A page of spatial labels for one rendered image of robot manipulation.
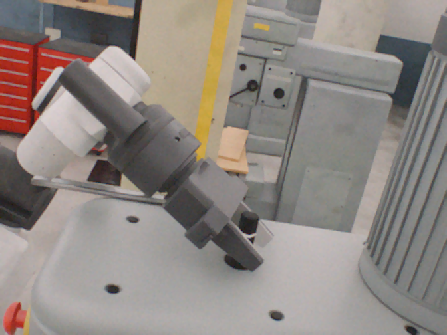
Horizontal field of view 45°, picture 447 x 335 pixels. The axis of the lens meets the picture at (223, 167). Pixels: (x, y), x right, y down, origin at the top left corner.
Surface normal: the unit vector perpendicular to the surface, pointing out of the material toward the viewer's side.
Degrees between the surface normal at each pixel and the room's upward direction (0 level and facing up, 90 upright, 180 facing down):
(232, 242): 90
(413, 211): 90
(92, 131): 65
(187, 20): 90
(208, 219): 53
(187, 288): 0
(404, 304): 90
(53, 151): 110
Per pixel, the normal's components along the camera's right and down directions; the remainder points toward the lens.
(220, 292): 0.18, -0.90
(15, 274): 0.83, 0.29
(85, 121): 0.08, -0.03
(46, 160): -0.16, 0.66
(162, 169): -0.07, 0.13
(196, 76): 0.02, 0.40
